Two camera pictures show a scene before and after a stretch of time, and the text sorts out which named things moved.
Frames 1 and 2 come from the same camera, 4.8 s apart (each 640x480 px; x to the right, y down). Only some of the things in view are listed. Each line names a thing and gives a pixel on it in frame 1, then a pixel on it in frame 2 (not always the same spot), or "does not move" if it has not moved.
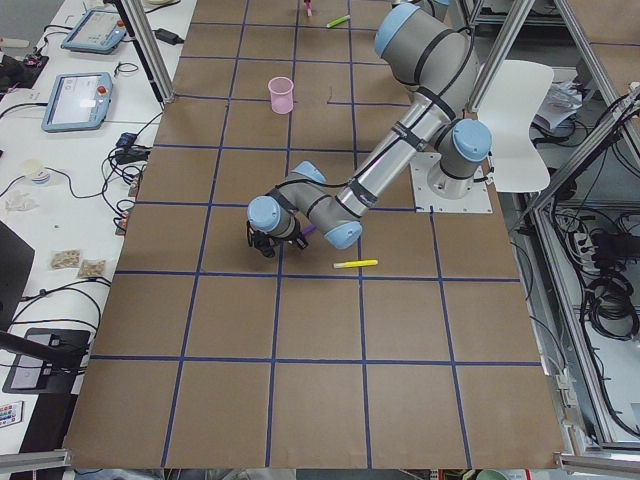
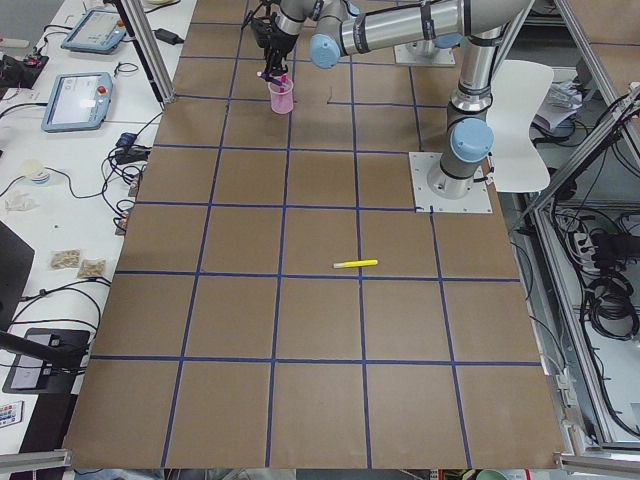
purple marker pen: [310, 229] to [269, 79]
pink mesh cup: [281, 95] does not move
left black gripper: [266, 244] to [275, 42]
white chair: [510, 93] does not move
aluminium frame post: [150, 48] does not move
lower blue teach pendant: [77, 102] does not move
